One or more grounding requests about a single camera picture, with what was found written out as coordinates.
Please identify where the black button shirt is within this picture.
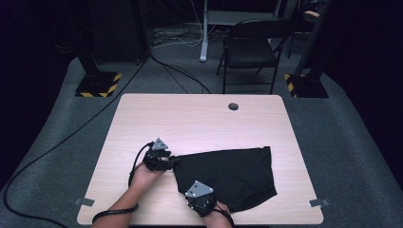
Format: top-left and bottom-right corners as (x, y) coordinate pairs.
(172, 145), (278, 214)

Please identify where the person's right hand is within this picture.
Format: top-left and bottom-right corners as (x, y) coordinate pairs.
(202, 200), (234, 224)

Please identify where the bundle of floor cables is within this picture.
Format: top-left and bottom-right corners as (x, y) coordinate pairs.
(151, 28), (222, 49)

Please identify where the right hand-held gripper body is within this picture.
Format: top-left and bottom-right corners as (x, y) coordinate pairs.
(184, 180), (219, 219)

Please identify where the dark cabinet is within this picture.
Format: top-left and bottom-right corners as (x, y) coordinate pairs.
(86, 0), (148, 65)

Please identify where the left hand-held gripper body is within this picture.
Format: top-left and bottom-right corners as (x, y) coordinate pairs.
(142, 137), (173, 172)

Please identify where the person's left hand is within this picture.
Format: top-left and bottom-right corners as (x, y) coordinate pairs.
(130, 161), (166, 192)

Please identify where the right hand-held gripper cable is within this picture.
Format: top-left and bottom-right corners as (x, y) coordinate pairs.
(213, 203), (237, 228)

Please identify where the thick black floor cable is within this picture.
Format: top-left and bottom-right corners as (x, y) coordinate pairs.
(2, 53), (150, 228)

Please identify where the metal stand with striped base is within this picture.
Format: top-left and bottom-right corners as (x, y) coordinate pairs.
(283, 0), (331, 99)
(74, 53), (123, 98)

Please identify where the thin black floor cable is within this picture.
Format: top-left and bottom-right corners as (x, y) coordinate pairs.
(149, 54), (213, 95)

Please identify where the hand-held gripper cable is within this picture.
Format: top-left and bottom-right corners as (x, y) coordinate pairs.
(91, 142), (154, 224)
(213, 203), (237, 228)

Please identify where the black folding chair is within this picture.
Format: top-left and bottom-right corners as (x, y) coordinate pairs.
(216, 18), (294, 95)

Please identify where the white desk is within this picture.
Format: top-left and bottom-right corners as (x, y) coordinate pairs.
(199, 0), (300, 63)

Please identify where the grey metal clip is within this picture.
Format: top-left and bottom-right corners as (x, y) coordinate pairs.
(74, 198), (96, 207)
(308, 199), (331, 208)

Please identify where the left hand-held gripper cable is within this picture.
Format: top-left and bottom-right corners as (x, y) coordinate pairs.
(91, 142), (154, 224)

